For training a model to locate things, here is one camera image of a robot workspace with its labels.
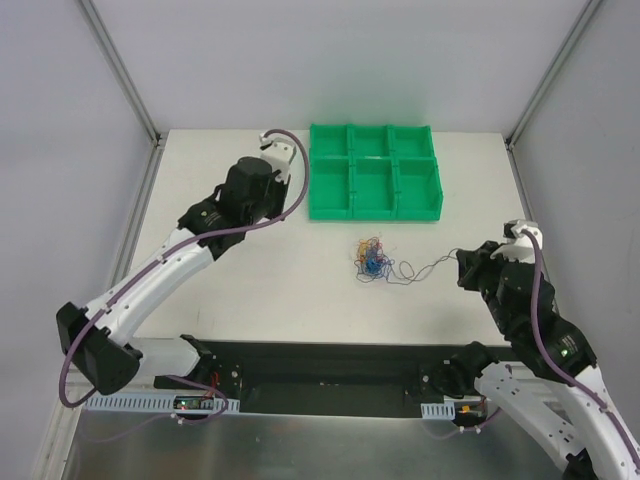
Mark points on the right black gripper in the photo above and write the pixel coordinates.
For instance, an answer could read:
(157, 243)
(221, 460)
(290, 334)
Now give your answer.
(473, 267)

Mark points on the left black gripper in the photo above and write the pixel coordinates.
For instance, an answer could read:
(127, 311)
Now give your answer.
(275, 189)

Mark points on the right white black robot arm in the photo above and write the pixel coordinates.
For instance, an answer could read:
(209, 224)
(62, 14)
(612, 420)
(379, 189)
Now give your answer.
(590, 441)

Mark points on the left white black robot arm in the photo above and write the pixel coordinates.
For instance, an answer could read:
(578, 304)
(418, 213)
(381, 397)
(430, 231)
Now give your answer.
(98, 338)

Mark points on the green six-compartment bin tray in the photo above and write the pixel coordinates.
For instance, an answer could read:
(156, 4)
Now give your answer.
(385, 173)

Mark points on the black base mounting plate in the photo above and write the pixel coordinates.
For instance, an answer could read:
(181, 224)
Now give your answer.
(356, 380)

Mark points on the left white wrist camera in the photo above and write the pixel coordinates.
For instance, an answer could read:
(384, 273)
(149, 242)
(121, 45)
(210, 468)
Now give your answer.
(276, 152)

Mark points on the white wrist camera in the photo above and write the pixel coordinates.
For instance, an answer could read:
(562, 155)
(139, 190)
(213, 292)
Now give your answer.
(517, 245)
(276, 152)

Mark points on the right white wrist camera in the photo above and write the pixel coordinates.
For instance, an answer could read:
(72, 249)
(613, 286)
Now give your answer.
(517, 245)

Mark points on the left aluminium frame post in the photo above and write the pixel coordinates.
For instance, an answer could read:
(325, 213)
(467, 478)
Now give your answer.
(109, 50)

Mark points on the aluminium frame post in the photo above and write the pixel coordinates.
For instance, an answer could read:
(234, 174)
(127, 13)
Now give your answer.
(109, 50)
(577, 30)

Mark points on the right white cable duct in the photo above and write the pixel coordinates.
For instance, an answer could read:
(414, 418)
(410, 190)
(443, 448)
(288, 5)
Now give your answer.
(438, 411)

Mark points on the white cable duct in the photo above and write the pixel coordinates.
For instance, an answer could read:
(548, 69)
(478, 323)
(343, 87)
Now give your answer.
(438, 411)
(161, 404)

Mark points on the left white cable duct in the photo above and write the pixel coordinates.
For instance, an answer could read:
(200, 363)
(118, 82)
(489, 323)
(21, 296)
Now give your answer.
(161, 404)

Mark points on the right aluminium frame post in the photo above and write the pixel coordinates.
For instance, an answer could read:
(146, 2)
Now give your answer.
(577, 30)

